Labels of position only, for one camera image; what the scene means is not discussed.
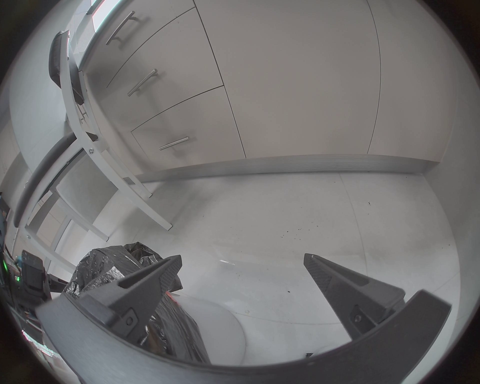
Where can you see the white trash bin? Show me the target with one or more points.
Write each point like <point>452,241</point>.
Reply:
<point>221,330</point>

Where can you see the black plastic bag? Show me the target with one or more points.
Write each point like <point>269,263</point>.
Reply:
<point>105,270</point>

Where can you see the beige cabinet with drawers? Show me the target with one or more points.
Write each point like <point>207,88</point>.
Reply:
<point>300,82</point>

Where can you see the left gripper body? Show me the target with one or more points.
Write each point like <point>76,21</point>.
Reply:
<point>35,277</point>

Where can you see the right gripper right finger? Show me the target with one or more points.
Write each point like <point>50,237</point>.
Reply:
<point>354,300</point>

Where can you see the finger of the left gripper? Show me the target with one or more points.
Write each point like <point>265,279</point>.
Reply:
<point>60,284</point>

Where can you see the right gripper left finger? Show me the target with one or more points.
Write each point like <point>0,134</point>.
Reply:
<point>144,296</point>

